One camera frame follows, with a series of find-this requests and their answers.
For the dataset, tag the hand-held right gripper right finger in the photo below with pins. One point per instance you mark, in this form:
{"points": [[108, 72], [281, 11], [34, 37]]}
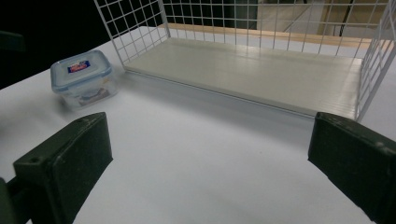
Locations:
{"points": [[355, 161]]}

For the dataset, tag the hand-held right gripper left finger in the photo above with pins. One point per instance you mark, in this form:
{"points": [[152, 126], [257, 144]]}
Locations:
{"points": [[67, 165]]}

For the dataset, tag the clear plastic food container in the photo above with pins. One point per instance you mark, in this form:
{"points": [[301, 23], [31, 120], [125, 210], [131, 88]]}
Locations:
{"points": [[83, 77]]}

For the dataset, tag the wooden board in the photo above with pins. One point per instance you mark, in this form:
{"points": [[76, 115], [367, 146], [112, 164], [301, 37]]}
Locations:
{"points": [[280, 34]]}

